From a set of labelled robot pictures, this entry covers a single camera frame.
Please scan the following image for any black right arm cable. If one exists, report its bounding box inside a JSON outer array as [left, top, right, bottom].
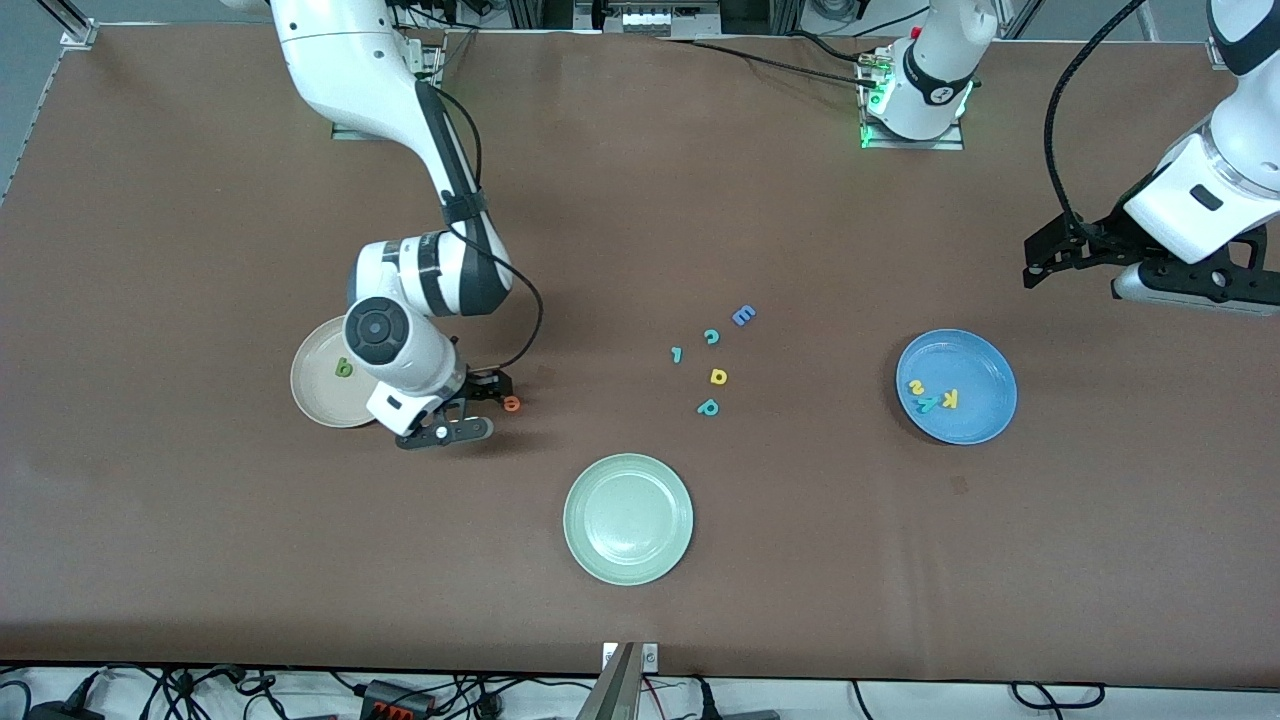
[[440, 85, 546, 379]]

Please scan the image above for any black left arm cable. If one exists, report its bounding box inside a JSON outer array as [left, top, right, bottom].
[[1043, 0, 1151, 237]]

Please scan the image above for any beige brown plate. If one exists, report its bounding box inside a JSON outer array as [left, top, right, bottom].
[[290, 315, 386, 429]]

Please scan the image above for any black left camera bracket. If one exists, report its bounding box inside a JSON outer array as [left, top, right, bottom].
[[1135, 225, 1280, 306]]

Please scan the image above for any black orange power strip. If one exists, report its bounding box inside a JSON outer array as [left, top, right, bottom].
[[360, 680, 437, 719]]

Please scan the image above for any perforated metal edge strip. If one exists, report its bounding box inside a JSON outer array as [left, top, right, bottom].
[[0, 45, 66, 206]]

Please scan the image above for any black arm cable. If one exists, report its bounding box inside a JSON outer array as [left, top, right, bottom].
[[1043, 0, 1151, 237], [440, 85, 546, 379]]

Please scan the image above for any blue plate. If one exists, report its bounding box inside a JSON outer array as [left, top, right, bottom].
[[895, 329, 1018, 446]]

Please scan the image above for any aluminium frame corner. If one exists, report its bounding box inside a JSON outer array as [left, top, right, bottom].
[[40, 0, 101, 51]]

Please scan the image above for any black table cable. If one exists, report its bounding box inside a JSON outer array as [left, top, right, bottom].
[[790, 28, 881, 63], [665, 36, 881, 91]]

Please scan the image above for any aluminium camera post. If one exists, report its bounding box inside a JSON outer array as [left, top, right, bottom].
[[575, 642, 661, 720]]

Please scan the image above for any black looped floor cable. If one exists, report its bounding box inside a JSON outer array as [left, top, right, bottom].
[[1010, 681, 1107, 712]]

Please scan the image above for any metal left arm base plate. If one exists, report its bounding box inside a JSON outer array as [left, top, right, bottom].
[[858, 45, 968, 152]]

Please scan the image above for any pale green plate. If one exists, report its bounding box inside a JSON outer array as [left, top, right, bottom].
[[563, 453, 695, 587]]

